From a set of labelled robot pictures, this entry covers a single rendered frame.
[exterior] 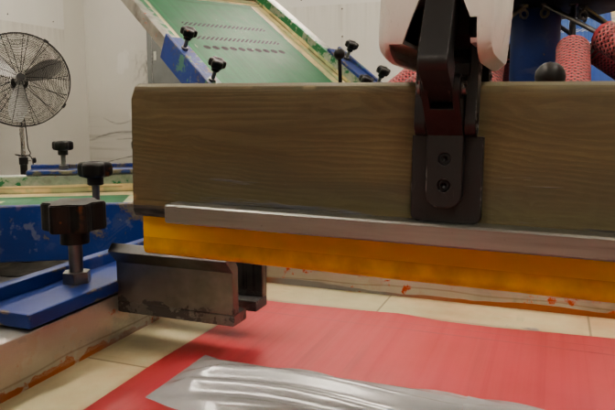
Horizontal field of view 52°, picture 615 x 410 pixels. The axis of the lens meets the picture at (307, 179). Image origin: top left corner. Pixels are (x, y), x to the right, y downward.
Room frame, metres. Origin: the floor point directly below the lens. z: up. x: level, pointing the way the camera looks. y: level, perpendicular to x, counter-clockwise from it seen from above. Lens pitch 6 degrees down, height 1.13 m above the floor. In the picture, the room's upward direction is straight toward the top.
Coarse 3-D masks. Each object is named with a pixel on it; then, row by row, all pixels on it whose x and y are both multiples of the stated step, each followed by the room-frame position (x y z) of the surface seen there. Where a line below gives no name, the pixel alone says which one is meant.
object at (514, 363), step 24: (504, 336) 0.46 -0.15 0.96; (528, 336) 0.46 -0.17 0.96; (552, 336) 0.46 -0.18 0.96; (576, 336) 0.46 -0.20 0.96; (480, 360) 0.42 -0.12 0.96; (504, 360) 0.42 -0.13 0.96; (528, 360) 0.41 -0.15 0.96; (552, 360) 0.41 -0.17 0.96; (576, 360) 0.41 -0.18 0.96; (600, 360) 0.41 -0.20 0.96; (480, 384) 0.38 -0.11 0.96; (504, 384) 0.38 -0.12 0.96; (528, 384) 0.38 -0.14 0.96; (552, 384) 0.38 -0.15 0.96; (576, 384) 0.38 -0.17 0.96; (600, 384) 0.38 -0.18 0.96; (552, 408) 0.35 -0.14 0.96; (576, 408) 0.35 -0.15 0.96; (600, 408) 0.34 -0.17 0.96
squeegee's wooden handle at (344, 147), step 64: (192, 128) 0.35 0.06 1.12; (256, 128) 0.33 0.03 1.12; (320, 128) 0.32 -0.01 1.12; (384, 128) 0.31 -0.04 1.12; (512, 128) 0.29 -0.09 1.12; (576, 128) 0.28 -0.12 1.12; (192, 192) 0.35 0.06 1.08; (256, 192) 0.33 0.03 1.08; (320, 192) 0.32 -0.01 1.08; (384, 192) 0.31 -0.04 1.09; (512, 192) 0.28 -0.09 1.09; (576, 192) 0.28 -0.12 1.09
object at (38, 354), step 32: (352, 288) 0.58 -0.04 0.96; (384, 288) 0.57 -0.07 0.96; (416, 288) 0.56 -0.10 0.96; (448, 288) 0.55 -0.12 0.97; (64, 320) 0.40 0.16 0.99; (96, 320) 0.43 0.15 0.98; (128, 320) 0.47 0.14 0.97; (0, 352) 0.36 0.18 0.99; (32, 352) 0.38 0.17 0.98; (64, 352) 0.40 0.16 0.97; (0, 384) 0.35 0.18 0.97; (32, 384) 0.38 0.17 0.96
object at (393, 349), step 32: (256, 320) 0.50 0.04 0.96; (288, 320) 0.50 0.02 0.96; (320, 320) 0.50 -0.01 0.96; (352, 320) 0.50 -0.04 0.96; (384, 320) 0.50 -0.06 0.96; (416, 320) 0.50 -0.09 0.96; (192, 352) 0.43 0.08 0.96; (224, 352) 0.43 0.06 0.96; (256, 352) 0.43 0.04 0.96; (288, 352) 0.43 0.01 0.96; (320, 352) 0.43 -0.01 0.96; (352, 352) 0.43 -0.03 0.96; (384, 352) 0.43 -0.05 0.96; (416, 352) 0.43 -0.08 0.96; (448, 352) 0.43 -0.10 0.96; (480, 352) 0.43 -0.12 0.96; (128, 384) 0.38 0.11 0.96; (160, 384) 0.38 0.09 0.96; (416, 384) 0.38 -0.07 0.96; (448, 384) 0.38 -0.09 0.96
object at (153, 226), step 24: (144, 216) 0.37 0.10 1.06; (192, 240) 0.36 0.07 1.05; (216, 240) 0.35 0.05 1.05; (240, 240) 0.35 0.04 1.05; (264, 240) 0.34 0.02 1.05; (288, 240) 0.34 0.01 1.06; (312, 240) 0.33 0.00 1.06; (336, 240) 0.33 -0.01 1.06; (360, 240) 0.32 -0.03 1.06; (456, 264) 0.30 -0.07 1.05; (480, 264) 0.30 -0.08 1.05; (504, 264) 0.30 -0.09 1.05; (528, 264) 0.29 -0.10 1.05; (552, 264) 0.29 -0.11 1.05; (576, 264) 0.28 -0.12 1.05; (600, 264) 0.28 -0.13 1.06
